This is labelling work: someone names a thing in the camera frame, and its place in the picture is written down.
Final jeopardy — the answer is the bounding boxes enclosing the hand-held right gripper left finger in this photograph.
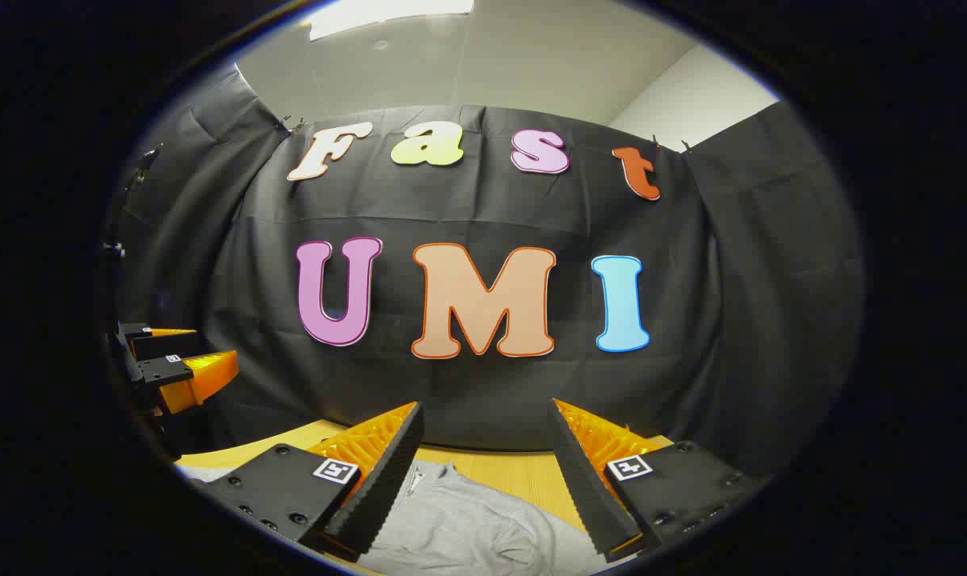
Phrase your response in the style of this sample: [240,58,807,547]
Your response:
[199,400,426,561]

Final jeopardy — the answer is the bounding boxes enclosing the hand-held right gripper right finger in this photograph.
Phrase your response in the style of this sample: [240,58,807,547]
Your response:
[547,398,772,563]

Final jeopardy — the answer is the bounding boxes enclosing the grey zip-neck sweatshirt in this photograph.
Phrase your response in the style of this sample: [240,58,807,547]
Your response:
[359,458,612,576]

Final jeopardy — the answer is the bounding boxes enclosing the black backdrop cloth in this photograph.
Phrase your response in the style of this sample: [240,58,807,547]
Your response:
[103,68,866,481]

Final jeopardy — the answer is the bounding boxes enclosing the ceiling light panel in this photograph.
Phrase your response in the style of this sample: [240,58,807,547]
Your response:
[307,0,476,41]

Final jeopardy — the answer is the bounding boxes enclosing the black stand with cable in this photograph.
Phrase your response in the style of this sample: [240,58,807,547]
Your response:
[127,142,166,197]

